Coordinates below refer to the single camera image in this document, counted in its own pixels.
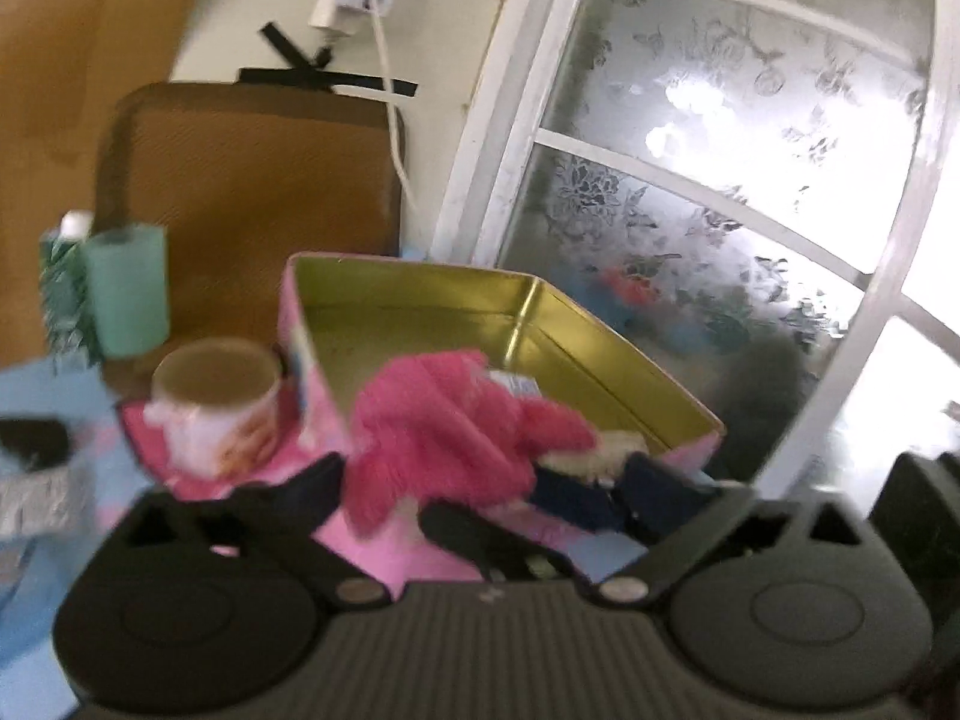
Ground printed blue pink blanket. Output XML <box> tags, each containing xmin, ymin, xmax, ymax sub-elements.
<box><xmin>0</xmin><ymin>358</ymin><xmax>647</xmax><ymax>720</ymax></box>

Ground green drink carton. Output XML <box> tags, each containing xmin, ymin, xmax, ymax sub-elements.
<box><xmin>37</xmin><ymin>210</ymin><xmax>104</xmax><ymax>374</ymax></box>

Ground round cookie can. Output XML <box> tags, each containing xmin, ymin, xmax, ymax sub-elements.
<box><xmin>148</xmin><ymin>338</ymin><xmax>285</xmax><ymax>479</ymax></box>

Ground black oval object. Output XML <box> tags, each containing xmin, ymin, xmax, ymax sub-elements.
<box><xmin>0</xmin><ymin>415</ymin><xmax>77</xmax><ymax>477</ymax></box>

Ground brown woven chair back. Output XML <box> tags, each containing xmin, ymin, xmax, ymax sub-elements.
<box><xmin>94</xmin><ymin>81</ymin><xmax>407</xmax><ymax>362</ymax></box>

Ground pink biscuit tin box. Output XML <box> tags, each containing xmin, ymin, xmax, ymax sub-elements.
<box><xmin>277</xmin><ymin>253</ymin><xmax>727</xmax><ymax>587</ymax></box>

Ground teal paper roll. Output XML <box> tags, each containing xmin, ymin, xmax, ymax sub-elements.
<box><xmin>82</xmin><ymin>224</ymin><xmax>170</xmax><ymax>359</ymax></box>

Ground frosted glass window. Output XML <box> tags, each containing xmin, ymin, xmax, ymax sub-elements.
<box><xmin>431</xmin><ymin>0</ymin><xmax>960</xmax><ymax>512</ymax></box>

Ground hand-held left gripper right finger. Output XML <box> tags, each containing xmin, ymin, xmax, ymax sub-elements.
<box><xmin>596</xmin><ymin>454</ymin><xmax>882</xmax><ymax>605</ymax></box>

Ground crossed black tape strips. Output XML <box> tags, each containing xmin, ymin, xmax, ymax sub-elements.
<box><xmin>238</xmin><ymin>22</ymin><xmax>418</xmax><ymax>100</ymax></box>

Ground white power adapter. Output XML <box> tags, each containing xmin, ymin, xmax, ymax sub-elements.
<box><xmin>306</xmin><ymin>0</ymin><xmax>400</xmax><ymax>40</ymax></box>

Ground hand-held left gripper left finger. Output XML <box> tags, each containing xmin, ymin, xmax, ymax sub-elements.
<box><xmin>112</xmin><ymin>454</ymin><xmax>392</xmax><ymax>608</ymax></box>

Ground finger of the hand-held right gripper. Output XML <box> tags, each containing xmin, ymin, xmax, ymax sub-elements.
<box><xmin>418</xmin><ymin>501</ymin><xmax>601</xmax><ymax>584</ymax></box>
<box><xmin>529</xmin><ymin>465</ymin><xmax>627</xmax><ymax>533</ymax></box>

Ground pink plush toy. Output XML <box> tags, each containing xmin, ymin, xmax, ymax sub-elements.
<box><xmin>349</xmin><ymin>349</ymin><xmax>599</xmax><ymax>541</ymax></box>

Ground white cable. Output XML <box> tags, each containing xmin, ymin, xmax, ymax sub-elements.
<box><xmin>370</xmin><ymin>0</ymin><xmax>426</xmax><ymax>216</ymax></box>

